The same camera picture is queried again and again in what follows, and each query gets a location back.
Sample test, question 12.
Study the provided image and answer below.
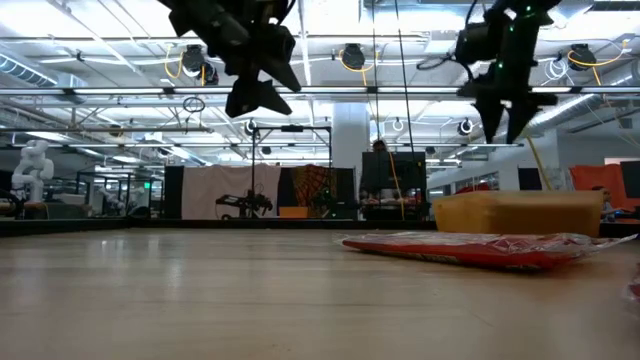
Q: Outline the orange plastic basket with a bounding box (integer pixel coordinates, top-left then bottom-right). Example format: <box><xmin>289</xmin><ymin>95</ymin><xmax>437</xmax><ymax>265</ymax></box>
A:
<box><xmin>432</xmin><ymin>189</ymin><xmax>605</xmax><ymax>239</ymax></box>

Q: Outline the red popcorn bag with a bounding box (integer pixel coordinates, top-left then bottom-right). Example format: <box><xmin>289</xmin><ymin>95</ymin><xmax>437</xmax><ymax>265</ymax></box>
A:
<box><xmin>623</xmin><ymin>277</ymin><xmax>640</xmax><ymax>321</ymax></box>
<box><xmin>339</xmin><ymin>230</ymin><xmax>639</xmax><ymax>273</ymax></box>

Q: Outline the orange patterned cloth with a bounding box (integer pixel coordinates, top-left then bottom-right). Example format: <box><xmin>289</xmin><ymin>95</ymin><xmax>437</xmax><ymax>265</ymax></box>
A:
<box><xmin>289</xmin><ymin>164</ymin><xmax>334</xmax><ymax>211</ymax></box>

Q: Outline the black ceiling cable reel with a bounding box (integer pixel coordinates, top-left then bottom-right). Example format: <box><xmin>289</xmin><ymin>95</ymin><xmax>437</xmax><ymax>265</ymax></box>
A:
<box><xmin>342</xmin><ymin>43</ymin><xmax>366</xmax><ymax>70</ymax></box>
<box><xmin>179</xmin><ymin>43</ymin><xmax>220</xmax><ymax>86</ymax></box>
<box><xmin>567</xmin><ymin>43</ymin><xmax>597</xmax><ymax>71</ymax></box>

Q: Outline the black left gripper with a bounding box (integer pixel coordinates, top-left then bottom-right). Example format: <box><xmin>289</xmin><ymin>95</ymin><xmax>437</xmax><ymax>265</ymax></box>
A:
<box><xmin>159</xmin><ymin>0</ymin><xmax>303</xmax><ymax>119</ymax></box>

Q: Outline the pale curtain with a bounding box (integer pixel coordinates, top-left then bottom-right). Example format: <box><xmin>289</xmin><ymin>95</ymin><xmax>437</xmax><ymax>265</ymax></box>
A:
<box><xmin>182</xmin><ymin>164</ymin><xmax>282</xmax><ymax>220</ymax></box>

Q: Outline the black stand frame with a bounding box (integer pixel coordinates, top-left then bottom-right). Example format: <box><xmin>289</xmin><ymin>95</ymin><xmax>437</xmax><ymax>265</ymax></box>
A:
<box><xmin>251</xmin><ymin>124</ymin><xmax>334</xmax><ymax>221</ymax></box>

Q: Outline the white humanoid robot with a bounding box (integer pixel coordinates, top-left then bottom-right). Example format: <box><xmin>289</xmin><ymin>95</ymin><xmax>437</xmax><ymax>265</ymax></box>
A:
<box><xmin>9</xmin><ymin>139</ymin><xmax>55</xmax><ymax>204</ymax></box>

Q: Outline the black upright panel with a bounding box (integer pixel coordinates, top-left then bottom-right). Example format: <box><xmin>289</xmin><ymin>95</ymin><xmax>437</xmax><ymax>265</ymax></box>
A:
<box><xmin>163</xmin><ymin>165</ymin><xmax>185</xmax><ymax>220</ymax></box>

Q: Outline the white column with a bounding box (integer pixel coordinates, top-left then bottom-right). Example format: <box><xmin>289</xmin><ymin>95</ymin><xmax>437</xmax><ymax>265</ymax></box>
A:
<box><xmin>332</xmin><ymin>102</ymin><xmax>371</xmax><ymax>221</ymax></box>

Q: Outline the red cloth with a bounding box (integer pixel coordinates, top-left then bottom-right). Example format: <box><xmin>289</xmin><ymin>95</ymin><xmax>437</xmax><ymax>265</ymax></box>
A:
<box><xmin>569</xmin><ymin>163</ymin><xmax>640</xmax><ymax>211</ymax></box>

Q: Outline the black cable with coil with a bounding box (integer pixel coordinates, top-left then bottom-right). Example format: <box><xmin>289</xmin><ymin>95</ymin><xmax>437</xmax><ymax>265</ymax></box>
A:
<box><xmin>394</xmin><ymin>0</ymin><xmax>417</xmax><ymax>156</ymax></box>

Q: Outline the black monitor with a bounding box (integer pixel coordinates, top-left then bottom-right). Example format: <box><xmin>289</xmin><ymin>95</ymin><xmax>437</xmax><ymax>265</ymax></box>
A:
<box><xmin>362</xmin><ymin>151</ymin><xmax>427</xmax><ymax>190</ymax></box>
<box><xmin>619</xmin><ymin>160</ymin><xmax>640</xmax><ymax>200</ymax></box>

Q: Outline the yellow cable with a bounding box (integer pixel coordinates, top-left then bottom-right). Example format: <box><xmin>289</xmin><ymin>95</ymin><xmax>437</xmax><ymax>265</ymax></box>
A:
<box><xmin>524</xmin><ymin>134</ymin><xmax>554</xmax><ymax>191</ymax></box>

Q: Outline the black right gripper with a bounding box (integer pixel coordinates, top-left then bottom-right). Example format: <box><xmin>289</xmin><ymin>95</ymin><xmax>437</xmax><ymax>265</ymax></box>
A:
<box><xmin>458</xmin><ymin>0</ymin><xmax>564</xmax><ymax>145</ymax></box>

